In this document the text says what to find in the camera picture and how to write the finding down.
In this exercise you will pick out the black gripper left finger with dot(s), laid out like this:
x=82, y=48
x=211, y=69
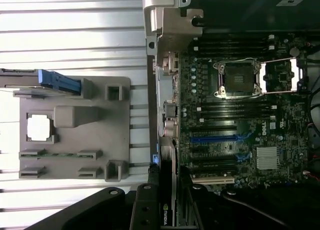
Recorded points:
x=146, y=210

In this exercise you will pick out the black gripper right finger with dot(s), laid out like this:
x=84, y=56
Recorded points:
x=187, y=210

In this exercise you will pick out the white expansion slot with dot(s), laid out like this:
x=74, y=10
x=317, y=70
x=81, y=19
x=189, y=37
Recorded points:
x=212, y=180

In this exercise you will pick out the grey parts rack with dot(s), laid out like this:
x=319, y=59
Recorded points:
x=100, y=140

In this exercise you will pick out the silver chipset heatsink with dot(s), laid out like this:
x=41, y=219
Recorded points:
x=267, y=158

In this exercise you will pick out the silver CPU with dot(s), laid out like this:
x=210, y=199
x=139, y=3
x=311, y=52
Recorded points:
x=40, y=128

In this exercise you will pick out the green Dell motherboard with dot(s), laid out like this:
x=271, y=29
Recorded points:
x=287, y=115

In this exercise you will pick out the CPU socket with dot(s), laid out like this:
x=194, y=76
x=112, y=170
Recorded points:
x=236, y=78

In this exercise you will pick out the hard disk in blue caddy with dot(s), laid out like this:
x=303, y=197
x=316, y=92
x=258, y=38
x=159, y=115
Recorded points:
x=60, y=82

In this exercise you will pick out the black open PC case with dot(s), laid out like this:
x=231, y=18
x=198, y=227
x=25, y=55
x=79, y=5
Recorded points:
x=162, y=40

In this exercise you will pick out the metal socket cover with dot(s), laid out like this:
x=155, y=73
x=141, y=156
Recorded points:
x=296, y=75

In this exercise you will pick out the coin cell battery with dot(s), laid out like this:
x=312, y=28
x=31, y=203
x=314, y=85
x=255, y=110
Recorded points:
x=294, y=52

